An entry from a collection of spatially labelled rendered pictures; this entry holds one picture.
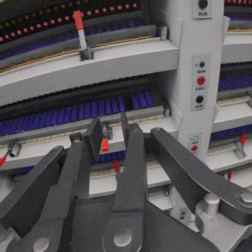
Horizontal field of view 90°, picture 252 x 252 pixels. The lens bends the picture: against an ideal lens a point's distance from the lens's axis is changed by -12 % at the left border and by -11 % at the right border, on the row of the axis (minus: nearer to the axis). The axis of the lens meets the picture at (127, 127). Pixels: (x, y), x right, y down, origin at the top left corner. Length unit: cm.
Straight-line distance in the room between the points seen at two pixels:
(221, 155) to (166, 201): 28
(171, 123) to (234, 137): 31
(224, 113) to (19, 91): 51
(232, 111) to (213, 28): 24
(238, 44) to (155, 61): 19
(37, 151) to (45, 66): 22
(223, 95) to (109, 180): 44
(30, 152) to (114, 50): 33
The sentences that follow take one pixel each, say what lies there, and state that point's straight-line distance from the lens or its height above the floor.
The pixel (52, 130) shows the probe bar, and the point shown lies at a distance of 42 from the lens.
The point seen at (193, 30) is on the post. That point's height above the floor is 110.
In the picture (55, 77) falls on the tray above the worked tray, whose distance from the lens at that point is 31.
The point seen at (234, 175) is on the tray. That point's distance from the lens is 80.
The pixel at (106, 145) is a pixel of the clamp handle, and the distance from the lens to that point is 30.
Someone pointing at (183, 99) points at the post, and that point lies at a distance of 34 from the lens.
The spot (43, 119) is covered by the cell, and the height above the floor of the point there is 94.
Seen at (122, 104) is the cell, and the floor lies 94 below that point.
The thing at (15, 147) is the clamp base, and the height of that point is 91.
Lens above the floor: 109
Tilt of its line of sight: 31 degrees down
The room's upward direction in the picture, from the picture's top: 10 degrees counter-clockwise
